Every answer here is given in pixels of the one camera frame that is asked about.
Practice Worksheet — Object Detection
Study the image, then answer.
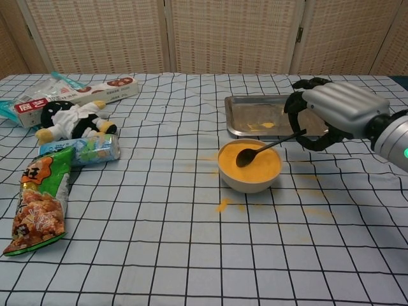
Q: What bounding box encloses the long white cardboard box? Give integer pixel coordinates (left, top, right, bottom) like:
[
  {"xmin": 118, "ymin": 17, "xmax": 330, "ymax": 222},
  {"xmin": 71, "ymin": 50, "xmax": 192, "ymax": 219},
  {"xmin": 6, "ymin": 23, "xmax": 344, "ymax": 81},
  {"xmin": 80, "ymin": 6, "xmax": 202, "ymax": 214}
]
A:
[{"xmin": 13, "ymin": 76, "xmax": 139, "ymax": 129}]

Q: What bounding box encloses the black spoon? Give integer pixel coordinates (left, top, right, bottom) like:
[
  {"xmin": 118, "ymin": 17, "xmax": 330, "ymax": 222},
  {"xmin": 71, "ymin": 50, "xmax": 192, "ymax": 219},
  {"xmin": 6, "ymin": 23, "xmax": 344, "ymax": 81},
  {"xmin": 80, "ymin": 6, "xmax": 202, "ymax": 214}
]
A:
[{"xmin": 235, "ymin": 129, "xmax": 307, "ymax": 168}]

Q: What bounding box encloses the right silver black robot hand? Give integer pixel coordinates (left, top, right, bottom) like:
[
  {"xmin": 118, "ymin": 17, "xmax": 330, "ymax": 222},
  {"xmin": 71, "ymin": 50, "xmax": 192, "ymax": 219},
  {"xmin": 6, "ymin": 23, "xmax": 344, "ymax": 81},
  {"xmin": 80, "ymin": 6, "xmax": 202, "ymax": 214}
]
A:
[{"xmin": 283, "ymin": 76, "xmax": 392, "ymax": 152}]

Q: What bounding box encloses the black white plush doll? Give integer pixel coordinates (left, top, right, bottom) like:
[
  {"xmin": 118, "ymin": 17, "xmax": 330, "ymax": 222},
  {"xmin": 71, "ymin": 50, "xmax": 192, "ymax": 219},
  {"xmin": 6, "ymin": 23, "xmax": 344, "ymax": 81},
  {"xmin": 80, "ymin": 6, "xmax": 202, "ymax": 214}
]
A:
[{"xmin": 34, "ymin": 99, "xmax": 118, "ymax": 145}]

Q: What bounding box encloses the silver teal plastic bag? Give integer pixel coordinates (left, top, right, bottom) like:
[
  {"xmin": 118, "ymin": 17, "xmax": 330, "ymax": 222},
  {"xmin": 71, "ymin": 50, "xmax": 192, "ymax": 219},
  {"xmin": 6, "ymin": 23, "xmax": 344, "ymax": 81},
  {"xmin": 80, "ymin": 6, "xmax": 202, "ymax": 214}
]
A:
[{"xmin": 0, "ymin": 71, "xmax": 89, "ymax": 124}]

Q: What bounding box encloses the blue checked tablecloth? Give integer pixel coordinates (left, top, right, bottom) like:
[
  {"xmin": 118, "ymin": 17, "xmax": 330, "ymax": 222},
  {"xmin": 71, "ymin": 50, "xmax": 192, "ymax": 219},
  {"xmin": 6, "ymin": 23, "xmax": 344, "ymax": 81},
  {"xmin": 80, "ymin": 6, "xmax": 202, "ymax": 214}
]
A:
[{"xmin": 0, "ymin": 72, "xmax": 408, "ymax": 306}]

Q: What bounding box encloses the woven folding screen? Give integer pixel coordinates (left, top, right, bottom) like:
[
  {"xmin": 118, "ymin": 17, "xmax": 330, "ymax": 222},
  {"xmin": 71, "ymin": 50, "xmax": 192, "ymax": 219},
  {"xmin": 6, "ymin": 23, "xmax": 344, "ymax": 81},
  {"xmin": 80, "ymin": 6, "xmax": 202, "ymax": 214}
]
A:
[{"xmin": 0, "ymin": 0, "xmax": 408, "ymax": 80}]

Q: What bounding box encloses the steel tray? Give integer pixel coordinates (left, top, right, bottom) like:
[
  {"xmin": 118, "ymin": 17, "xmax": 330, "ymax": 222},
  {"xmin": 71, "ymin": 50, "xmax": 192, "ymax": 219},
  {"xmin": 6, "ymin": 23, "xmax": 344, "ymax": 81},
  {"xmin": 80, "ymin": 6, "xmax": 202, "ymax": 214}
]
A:
[{"xmin": 224, "ymin": 94, "xmax": 337, "ymax": 137}]

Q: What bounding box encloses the green snack bag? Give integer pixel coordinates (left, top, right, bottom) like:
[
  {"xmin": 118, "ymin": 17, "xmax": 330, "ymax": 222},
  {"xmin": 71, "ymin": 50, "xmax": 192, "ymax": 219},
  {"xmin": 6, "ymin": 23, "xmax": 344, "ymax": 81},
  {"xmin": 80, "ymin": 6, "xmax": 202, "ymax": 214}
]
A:
[{"xmin": 2, "ymin": 147, "xmax": 76, "ymax": 258}]

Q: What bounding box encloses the small light green packet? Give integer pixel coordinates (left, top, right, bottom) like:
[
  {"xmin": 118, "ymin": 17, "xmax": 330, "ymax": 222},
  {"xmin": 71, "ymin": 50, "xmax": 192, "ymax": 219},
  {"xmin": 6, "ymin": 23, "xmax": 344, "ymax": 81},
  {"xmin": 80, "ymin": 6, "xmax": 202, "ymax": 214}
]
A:
[{"xmin": 38, "ymin": 133, "xmax": 121, "ymax": 167}]

